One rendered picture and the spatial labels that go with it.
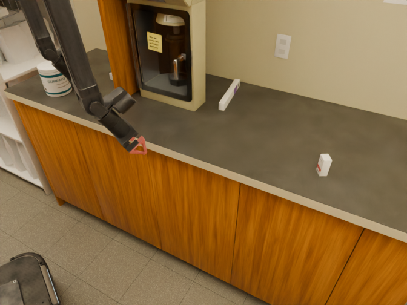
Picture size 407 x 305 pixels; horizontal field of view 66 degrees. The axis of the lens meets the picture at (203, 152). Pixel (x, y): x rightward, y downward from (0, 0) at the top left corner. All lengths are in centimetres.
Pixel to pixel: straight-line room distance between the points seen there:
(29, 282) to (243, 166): 124
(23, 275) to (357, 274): 156
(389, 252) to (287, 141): 53
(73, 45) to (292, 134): 92
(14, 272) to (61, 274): 30
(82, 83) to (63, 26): 15
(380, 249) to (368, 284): 21
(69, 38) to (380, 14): 120
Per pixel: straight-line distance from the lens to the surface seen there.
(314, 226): 125
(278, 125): 144
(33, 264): 195
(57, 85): 176
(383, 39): 160
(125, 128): 104
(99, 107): 96
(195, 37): 137
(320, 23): 161
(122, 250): 213
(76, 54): 90
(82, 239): 226
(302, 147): 133
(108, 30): 150
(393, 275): 135
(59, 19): 87
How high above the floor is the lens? 172
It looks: 39 degrees down
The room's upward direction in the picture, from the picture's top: straight up
